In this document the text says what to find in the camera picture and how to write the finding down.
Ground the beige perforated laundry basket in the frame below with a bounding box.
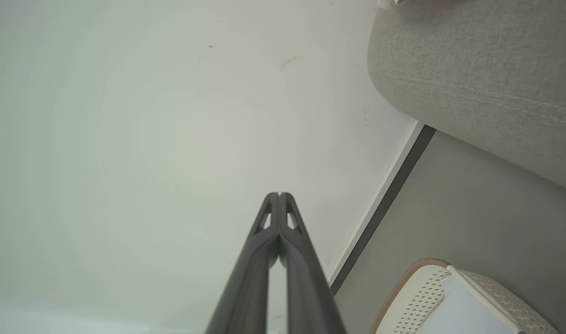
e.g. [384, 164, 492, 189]
[369, 258, 560, 334]

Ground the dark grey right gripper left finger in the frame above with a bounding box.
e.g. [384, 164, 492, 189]
[206, 192, 280, 334]

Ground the dark grey baseboard strip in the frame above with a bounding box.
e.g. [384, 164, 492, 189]
[328, 123, 437, 296]

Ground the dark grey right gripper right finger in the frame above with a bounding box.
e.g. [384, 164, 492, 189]
[280, 192, 347, 334]

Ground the grey fabric sofa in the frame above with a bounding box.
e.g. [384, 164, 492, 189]
[367, 0, 566, 195]

